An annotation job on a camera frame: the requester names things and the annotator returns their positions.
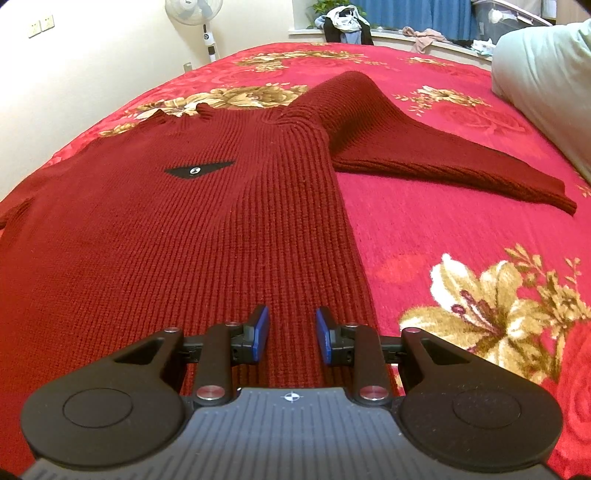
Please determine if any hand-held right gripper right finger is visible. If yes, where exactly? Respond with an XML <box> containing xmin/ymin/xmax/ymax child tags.
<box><xmin>315</xmin><ymin>306</ymin><xmax>467</xmax><ymax>409</ymax></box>

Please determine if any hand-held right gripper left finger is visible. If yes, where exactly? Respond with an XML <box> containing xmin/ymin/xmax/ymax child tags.
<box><xmin>113</xmin><ymin>305</ymin><xmax>270</xmax><ymax>408</ymax></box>

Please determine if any dark red knit sweater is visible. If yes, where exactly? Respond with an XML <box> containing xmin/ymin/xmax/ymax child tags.
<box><xmin>0</xmin><ymin>71</ymin><xmax>578</xmax><ymax>476</ymax></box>

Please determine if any pile of clothes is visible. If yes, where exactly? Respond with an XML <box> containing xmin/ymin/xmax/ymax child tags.
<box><xmin>313</xmin><ymin>6</ymin><xmax>376</xmax><ymax>46</ymax></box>

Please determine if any red floral blanket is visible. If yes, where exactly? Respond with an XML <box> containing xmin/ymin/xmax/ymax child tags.
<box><xmin>0</xmin><ymin>41</ymin><xmax>591</xmax><ymax>480</ymax></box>

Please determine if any pink cloth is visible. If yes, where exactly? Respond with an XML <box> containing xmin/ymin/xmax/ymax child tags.
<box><xmin>401</xmin><ymin>26</ymin><xmax>447</xmax><ymax>55</ymax></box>

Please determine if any white standing fan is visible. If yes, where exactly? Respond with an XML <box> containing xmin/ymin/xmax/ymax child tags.
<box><xmin>165</xmin><ymin>0</ymin><xmax>224</xmax><ymax>63</ymax></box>

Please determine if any green potted plant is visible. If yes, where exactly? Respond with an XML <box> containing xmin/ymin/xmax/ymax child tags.
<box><xmin>311</xmin><ymin>0</ymin><xmax>352</xmax><ymax>24</ymax></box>

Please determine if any blue curtain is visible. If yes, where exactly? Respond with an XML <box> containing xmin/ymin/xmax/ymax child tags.
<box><xmin>355</xmin><ymin>0</ymin><xmax>482</xmax><ymax>41</ymax></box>

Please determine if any pale green pillow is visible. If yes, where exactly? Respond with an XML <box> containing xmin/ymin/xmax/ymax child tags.
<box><xmin>491</xmin><ymin>17</ymin><xmax>591</xmax><ymax>174</ymax></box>

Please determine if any clear plastic storage box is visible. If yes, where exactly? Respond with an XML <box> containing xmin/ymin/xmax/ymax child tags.
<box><xmin>470</xmin><ymin>0</ymin><xmax>554</xmax><ymax>42</ymax></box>

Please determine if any white wall socket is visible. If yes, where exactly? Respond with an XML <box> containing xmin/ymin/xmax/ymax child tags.
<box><xmin>28</xmin><ymin>14</ymin><xmax>55</xmax><ymax>38</ymax></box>

